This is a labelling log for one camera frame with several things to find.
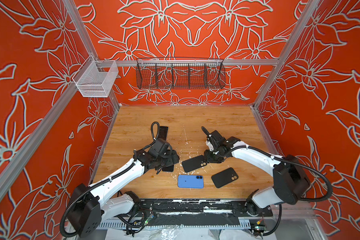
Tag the grey cable duct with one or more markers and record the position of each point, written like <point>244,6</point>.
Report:
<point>119,225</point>

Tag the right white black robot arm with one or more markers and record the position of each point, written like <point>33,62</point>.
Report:
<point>290,181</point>

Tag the black phone case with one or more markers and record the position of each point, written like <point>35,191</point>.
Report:
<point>224,177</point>
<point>194,163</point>

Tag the clear plastic bin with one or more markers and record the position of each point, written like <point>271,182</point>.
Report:
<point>95,79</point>

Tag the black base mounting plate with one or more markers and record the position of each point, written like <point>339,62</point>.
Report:
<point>236,207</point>

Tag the black wire basket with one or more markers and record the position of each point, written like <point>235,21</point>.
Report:
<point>178,73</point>

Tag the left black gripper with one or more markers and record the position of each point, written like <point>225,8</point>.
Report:
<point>170,160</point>

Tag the black smartphone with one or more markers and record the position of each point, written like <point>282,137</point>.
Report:
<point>163,132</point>
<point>169,169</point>

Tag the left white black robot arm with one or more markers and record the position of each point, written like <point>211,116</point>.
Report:
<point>90,205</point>

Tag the blue phone case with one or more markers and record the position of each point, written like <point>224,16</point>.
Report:
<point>191,181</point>

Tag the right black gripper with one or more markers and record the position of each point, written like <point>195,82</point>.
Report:
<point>206,153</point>

